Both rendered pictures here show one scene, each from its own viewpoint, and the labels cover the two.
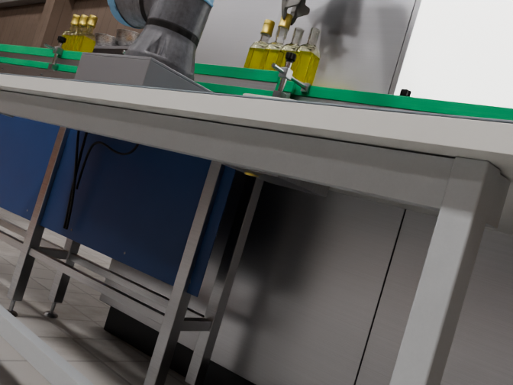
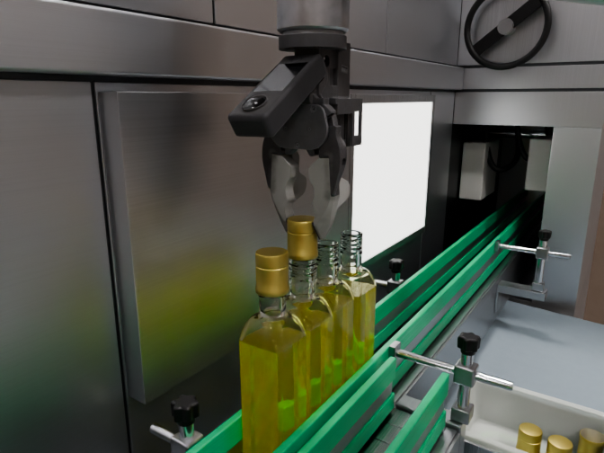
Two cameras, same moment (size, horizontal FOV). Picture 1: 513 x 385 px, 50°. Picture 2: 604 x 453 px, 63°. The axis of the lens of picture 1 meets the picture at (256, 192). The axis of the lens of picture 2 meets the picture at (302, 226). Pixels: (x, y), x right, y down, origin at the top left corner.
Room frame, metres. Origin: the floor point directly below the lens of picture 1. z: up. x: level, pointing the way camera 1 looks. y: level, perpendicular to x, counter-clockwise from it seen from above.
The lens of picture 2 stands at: (1.68, 0.59, 1.31)
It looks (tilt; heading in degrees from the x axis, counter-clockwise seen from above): 15 degrees down; 267
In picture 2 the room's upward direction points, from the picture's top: straight up
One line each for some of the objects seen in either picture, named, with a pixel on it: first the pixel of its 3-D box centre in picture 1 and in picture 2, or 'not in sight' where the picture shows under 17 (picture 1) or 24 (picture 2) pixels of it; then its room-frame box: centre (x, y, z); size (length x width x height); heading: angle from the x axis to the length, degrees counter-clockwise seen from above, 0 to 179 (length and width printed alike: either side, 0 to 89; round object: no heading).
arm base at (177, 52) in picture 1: (165, 53); not in sight; (1.16, 0.27, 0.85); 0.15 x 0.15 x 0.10
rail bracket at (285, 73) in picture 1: (289, 79); (448, 372); (1.44, 0.00, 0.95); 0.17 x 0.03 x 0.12; 143
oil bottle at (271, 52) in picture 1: (268, 77); (302, 377); (1.65, 0.06, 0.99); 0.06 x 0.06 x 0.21; 54
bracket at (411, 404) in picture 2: not in sight; (430, 430); (1.46, -0.01, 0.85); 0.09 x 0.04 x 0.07; 143
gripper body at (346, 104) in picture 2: not in sight; (315, 96); (1.63, 0.04, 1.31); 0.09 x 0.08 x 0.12; 54
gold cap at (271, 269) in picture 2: (268, 28); (271, 270); (1.68, 0.11, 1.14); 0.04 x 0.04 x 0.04
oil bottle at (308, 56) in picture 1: (300, 80); (349, 339); (1.58, -0.03, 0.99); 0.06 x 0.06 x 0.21; 52
